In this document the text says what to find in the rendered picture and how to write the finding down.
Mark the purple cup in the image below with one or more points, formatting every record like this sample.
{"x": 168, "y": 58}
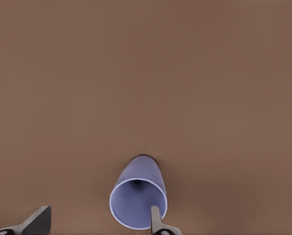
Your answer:
{"x": 138, "y": 186}

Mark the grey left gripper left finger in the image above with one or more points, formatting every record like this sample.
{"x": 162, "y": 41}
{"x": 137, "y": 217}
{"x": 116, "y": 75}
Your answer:
{"x": 35, "y": 221}

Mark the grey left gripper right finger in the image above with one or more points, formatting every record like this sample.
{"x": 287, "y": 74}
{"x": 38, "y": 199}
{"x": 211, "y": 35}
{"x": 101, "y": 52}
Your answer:
{"x": 156, "y": 221}

